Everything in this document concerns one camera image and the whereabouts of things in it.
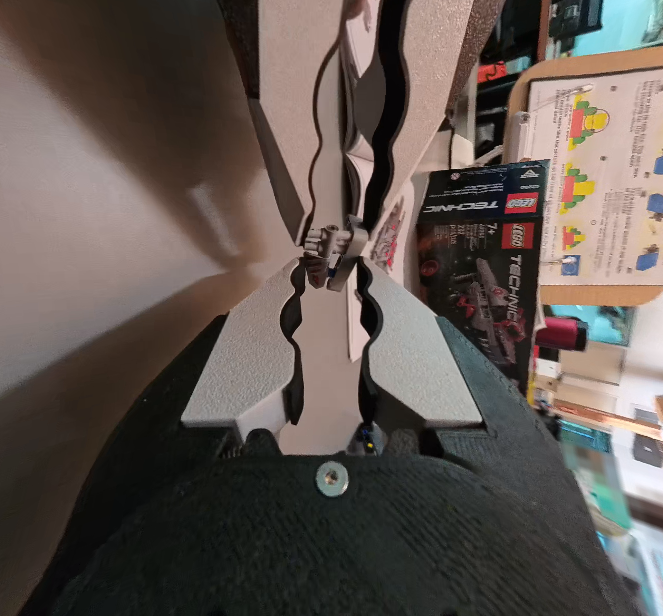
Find white desk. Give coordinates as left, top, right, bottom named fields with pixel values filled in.
left=0, top=0, right=451, bottom=616

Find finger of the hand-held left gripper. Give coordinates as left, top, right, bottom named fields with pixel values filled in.
left=248, top=0, right=346, bottom=246
left=355, top=0, right=486, bottom=232

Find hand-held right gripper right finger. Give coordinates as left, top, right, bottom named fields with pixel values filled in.
left=356, top=258, right=486, bottom=428

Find grey toy brick assembly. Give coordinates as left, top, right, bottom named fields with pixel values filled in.
left=303, top=215, right=369, bottom=294

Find pink cylinder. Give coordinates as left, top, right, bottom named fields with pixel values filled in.
left=535, top=316, right=588, bottom=353

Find printed instruction sheet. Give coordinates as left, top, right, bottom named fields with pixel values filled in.
left=526, top=68, right=663, bottom=288

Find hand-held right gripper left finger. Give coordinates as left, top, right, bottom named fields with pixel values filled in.
left=180, top=258, right=307, bottom=433

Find black toy set box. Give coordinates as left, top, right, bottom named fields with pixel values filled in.
left=416, top=159, right=551, bottom=395

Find wooden board with instruction sheet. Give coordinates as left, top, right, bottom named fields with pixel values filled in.
left=507, top=47, right=663, bottom=307

